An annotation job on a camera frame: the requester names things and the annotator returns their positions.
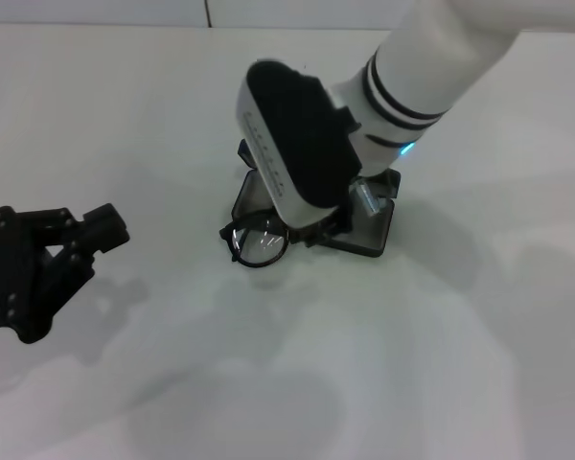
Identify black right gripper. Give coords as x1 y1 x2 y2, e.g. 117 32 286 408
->
290 193 361 248

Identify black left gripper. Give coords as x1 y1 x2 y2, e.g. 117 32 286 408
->
0 202 131 344

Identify black glasses case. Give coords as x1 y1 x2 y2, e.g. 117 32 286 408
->
231 138 403 260

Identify black round-lens glasses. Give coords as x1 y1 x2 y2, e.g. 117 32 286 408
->
218 212 339 270

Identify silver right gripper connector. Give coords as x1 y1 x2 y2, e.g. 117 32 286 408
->
351 176 387 219

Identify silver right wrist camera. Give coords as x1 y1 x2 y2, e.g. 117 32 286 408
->
233 58 363 227

